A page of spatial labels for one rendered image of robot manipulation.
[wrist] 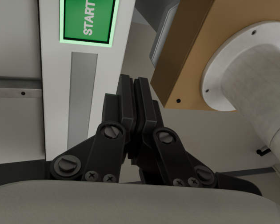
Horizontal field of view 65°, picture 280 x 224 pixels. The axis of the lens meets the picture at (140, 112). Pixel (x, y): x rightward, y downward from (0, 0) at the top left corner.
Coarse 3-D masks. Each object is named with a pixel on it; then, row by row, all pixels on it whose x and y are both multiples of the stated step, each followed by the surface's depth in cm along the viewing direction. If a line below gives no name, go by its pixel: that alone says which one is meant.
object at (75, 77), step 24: (48, 0) 21; (120, 0) 23; (48, 24) 22; (120, 24) 24; (48, 48) 24; (72, 48) 25; (96, 48) 25; (120, 48) 26; (48, 72) 26; (72, 72) 27; (96, 72) 27; (48, 96) 28; (72, 96) 29; (96, 96) 30; (48, 120) 30; (72, 120) 32; (96, 120) 33; (48, 144) 33; (72, 144) 35
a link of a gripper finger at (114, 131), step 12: (96, 132) 9; (108, 132) 9; (120, 132) 9; (96, 144) 8; (108, 144) 8; (120, 144) 9; (96, 156) 8; (108, 156) 8; (120, 156) 8; (84, 168) 7; (96, 168) 8; (108, 168) 8; (120, 168) 8; (84, 180) 7; (96, 180) 7; (108, 180) 7
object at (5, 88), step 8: (0, 80) 38; (8, 80) 39; (16, 80) 39; (24, 80) 40; (32, 80) 40; (40, 80) 41; (0, 88) 37; (8, 88) 37; (16, 88) 38; (24, 88) 38; (32, 88) 38; (40, 88) 39; (0, 96) 38; (8, 96) 38; (16, 96) 38; (24, 96) 39; (32, 96) 39; (40, 96) 40
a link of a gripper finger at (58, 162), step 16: (128, 80) 12; (112, 96) 12; (128, 96) 11; (112, 112) 11; (128, 112) 10; (128, 128) 10; (80, 144) 9; (128, 144) 10; (64, 160) 8; (80, 160) 8; (64, 176) 8; (80, 176) 8
